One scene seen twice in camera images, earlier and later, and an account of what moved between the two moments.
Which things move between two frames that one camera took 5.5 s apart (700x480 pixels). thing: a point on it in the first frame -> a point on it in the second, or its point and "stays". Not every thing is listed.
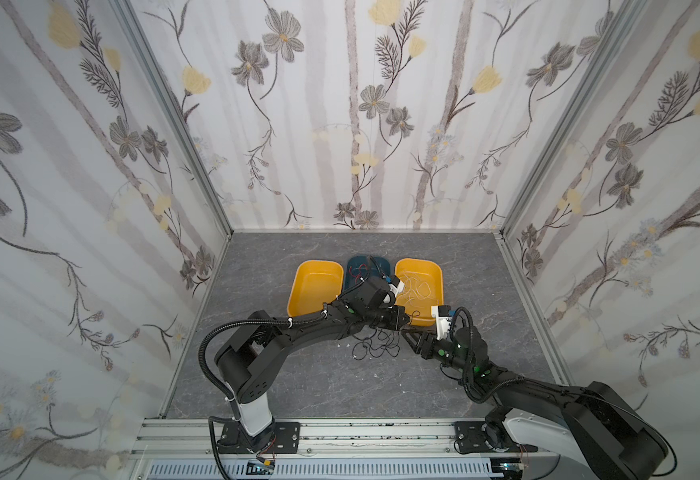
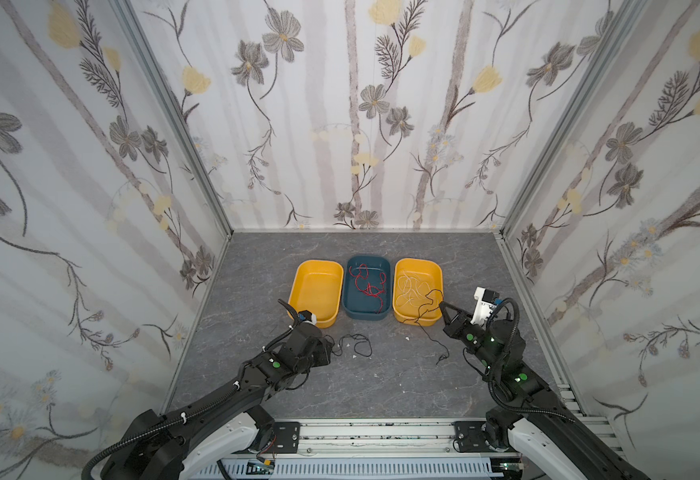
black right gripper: x=421 y=344 -> x=461 y=325
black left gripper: x=395 y=318 -> x=301 y=324
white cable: x=418 y=290 stays
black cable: x=381 y=338 -> x=419 y=317
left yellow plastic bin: x=315 y=282 stays
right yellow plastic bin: x=423 y=288 stays
